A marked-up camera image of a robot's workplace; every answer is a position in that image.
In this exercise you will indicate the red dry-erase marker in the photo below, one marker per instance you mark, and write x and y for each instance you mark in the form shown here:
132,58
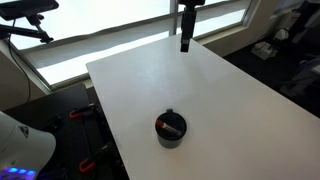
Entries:
168,127

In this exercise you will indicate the light office chair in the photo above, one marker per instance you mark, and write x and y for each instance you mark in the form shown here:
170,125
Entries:
301,78

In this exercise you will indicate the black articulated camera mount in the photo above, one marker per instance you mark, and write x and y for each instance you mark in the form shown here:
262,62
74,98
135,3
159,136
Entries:
30,31

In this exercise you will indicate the white box device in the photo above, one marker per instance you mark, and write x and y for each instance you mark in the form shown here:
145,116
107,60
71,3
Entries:
264,50

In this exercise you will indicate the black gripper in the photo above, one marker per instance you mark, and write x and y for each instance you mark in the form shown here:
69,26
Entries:
189,13

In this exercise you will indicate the dark teal mug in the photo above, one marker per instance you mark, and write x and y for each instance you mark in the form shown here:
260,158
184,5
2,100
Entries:
170,140

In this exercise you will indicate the black perforated mounting board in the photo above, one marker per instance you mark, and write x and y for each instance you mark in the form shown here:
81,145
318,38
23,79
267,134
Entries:
70,140

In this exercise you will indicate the white robot base blue light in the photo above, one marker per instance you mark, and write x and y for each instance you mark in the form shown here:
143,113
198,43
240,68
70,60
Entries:
23,146

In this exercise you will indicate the black camera on mount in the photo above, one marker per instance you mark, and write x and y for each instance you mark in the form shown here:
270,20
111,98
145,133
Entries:
26,7

